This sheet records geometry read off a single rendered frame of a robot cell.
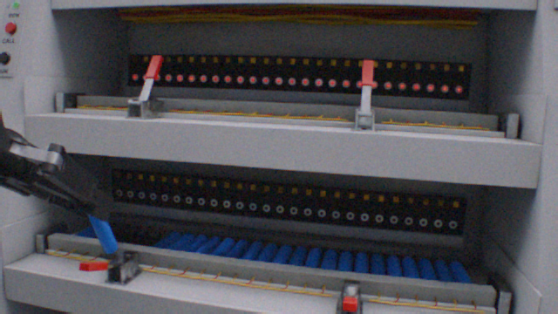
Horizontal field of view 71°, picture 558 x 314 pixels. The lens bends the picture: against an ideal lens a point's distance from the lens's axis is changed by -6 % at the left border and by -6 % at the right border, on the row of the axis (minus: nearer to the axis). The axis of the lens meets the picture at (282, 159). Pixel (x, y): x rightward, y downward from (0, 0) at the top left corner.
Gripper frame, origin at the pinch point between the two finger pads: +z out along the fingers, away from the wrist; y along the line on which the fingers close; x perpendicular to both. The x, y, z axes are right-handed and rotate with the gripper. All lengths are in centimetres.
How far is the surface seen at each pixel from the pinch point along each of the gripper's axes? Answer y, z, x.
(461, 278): -43.0, 11.7, 2.4
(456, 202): -43.6, 16.5, -8.4
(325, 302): -27.4, 7.8, 6.9
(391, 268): -34.8, 12.7, 1.8
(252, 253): -17.3, 12.7, 1.7
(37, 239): 11.4, 8.0, 4.2
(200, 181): -6.6, 16.8, -8.6
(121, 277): -4.3, 4.8, 7.4
